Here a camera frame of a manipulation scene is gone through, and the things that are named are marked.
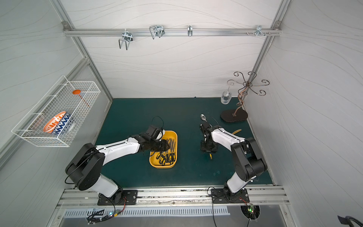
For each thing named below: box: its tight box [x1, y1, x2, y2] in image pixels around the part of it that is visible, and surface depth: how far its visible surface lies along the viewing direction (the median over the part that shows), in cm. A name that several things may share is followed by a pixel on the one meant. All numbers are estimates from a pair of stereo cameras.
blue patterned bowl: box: [51, 112, 75, 135], surface depth 60 cm
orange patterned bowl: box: [43, 111, 67, 134], surface depth 65 cm
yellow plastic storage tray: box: [149, 130, 178, 169], surface depth 86 cm
